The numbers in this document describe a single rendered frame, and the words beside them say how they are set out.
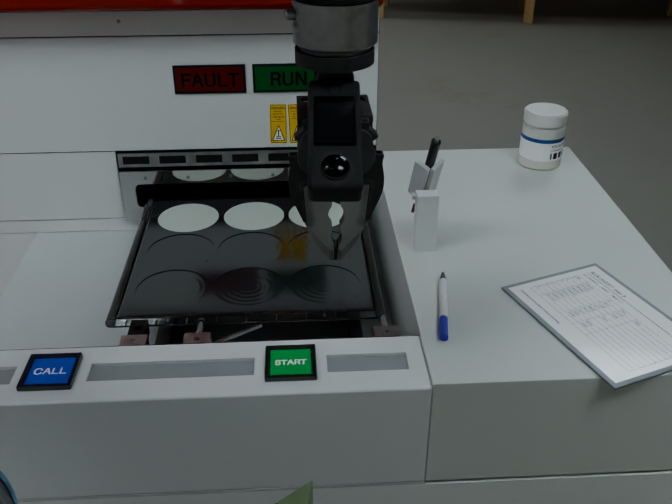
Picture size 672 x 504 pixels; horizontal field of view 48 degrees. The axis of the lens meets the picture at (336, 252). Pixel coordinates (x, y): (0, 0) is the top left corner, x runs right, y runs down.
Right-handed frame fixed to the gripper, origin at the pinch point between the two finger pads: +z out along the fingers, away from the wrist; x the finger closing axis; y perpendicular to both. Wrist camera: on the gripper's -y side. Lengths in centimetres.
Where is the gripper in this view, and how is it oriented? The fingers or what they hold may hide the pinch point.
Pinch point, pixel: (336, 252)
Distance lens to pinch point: 76.2
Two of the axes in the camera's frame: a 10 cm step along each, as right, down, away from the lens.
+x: -10.0, 0.3, -0.5
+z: 0.0, 8.6, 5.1
